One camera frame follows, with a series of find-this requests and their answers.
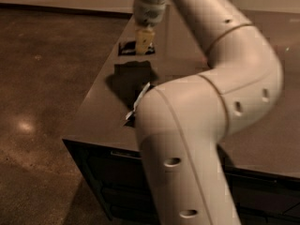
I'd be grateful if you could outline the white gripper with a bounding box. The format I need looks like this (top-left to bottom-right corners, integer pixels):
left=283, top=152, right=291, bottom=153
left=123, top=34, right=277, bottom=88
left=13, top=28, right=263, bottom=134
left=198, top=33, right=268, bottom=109
left=133, top=0, right=166, bottom=54

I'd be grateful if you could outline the blue kettle chips bag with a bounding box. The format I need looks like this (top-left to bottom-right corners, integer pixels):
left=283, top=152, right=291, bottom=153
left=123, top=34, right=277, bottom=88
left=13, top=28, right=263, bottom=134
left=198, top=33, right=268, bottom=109
left=126, top=82, right=151, bottom=120

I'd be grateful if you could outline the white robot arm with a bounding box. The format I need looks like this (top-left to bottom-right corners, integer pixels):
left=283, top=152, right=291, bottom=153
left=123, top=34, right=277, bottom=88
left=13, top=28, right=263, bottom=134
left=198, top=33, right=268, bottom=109
left=134, top=0, right=283, bottom=225

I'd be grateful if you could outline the black rxbar chocolate bar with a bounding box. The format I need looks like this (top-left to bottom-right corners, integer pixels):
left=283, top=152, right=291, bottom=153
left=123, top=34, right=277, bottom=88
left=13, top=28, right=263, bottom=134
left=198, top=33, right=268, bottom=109
left=118, top=40, right=156, bottom=55

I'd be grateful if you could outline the dark drawer cabinet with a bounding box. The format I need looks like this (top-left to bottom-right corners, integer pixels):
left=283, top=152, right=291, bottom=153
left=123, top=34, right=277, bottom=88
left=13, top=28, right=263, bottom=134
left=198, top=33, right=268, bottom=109
left=62, top=138, right=300, bottom=225

